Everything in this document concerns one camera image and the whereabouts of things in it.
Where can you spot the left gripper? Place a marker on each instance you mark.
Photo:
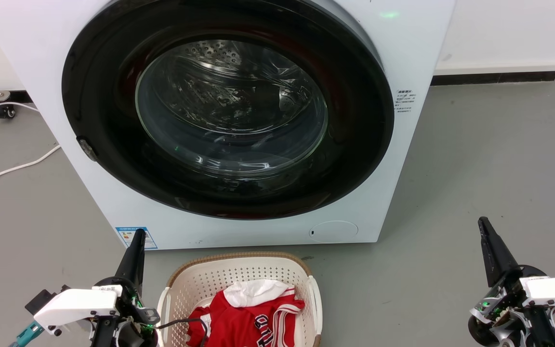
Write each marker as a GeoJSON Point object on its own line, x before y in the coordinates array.
{"type": "Point", "coordinates": [133, 332]}

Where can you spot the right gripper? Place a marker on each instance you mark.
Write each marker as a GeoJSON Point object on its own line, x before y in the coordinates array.
{"type": "Point", "coordinates": [508, 313]}

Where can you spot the cream perforated laundry basket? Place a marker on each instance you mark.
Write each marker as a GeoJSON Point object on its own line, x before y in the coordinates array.
{"type": "Point", "coordinates": [239, 270]}

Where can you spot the blue energy label sticker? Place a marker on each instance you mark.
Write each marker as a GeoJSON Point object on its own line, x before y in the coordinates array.
{"type": "Point", "coordinates": [133, 237]}

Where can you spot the grey door latch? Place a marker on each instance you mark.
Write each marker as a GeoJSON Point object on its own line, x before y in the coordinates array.
{"type": "Point", "coordinates": [87, 149]}

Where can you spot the red basketball jersey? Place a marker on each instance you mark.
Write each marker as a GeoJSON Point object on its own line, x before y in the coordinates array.
{"type": "Point", "coordinates": [239, 323]}

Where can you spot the white garment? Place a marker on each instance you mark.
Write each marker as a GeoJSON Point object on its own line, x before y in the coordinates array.
{"type": "Point", "coordinates": [253, 289]}

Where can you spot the white front-load washing machine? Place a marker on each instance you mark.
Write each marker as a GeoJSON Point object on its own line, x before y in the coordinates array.
{"type": "Point", "coordinates": [403, 168]}

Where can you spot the round white filter cover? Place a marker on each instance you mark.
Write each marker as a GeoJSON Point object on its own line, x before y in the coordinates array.
{"type": "Point", "coordinates": [334, 232]}

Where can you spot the black round washer door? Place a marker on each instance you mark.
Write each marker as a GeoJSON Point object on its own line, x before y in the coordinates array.
{"type": "Point", "coordinates": [104, 96]}

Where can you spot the small printed text label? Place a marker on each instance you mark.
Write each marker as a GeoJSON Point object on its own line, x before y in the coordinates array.
{"type": "Point", "coordinates": [404, 101]}

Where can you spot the black caster wheel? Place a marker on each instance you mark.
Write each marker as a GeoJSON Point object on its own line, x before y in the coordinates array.
{"type": "Point", "coordinates": [5, 112]}

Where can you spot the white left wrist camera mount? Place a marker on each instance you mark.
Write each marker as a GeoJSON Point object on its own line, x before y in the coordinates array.
{"type": "Point", "coordinates": [75, 303]}

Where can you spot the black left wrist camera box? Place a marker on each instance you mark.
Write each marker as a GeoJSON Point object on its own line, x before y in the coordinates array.
{"type": "Point", "coordinates": [41, 300]}

